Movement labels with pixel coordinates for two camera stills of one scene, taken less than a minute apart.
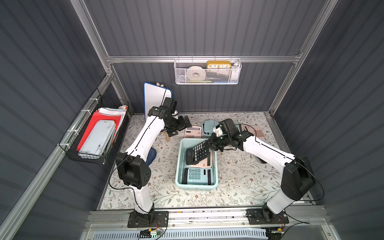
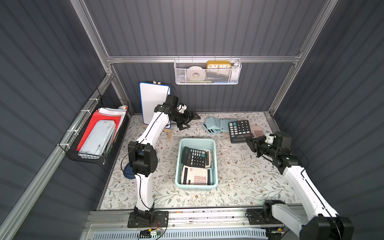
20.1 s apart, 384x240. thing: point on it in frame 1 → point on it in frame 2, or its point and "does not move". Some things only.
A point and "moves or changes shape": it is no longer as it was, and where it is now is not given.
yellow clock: (218, 64) does not move
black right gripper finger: (210, 143) → (252, 142)
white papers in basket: (119, 111) does not move
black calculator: (196, 154) moves or changes shape
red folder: (97, 116) does not move
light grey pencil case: (98, 138) does not move
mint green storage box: (184, 144) does not move
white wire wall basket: (207, 71) does not move
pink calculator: (194, 132) → (198, 176)
